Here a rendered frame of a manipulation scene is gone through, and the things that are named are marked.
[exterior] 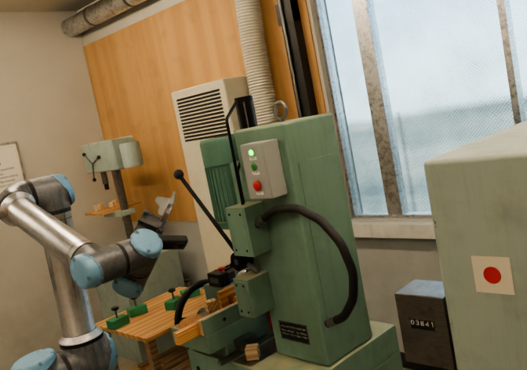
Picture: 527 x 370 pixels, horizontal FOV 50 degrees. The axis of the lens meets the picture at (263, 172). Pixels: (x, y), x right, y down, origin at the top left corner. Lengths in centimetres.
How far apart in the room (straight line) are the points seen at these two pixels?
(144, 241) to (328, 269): 54
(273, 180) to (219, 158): 34
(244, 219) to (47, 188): 70
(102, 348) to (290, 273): 78
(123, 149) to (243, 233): 241
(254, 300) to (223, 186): 39
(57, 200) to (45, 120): 288
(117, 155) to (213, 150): 225
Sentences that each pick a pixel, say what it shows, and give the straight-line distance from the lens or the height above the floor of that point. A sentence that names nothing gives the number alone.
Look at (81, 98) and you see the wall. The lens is 504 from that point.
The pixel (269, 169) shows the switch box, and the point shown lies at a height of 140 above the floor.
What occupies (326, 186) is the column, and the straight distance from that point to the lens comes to 167.
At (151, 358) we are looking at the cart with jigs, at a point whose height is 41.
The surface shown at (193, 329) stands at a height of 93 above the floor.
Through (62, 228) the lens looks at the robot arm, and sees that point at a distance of 167.
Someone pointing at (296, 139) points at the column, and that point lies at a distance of 159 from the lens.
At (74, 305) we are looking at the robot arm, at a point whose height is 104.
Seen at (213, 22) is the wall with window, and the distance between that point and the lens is 379.
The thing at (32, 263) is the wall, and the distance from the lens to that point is 478.
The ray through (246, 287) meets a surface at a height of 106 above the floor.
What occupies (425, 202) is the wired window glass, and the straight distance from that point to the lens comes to 309.
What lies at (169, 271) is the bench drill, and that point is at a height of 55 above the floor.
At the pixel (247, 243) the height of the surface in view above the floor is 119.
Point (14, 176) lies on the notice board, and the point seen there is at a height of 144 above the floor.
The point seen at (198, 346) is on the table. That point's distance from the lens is 192.
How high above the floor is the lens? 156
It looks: 6 degrees down
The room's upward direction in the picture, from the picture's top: 11 degrees counter-clockwise
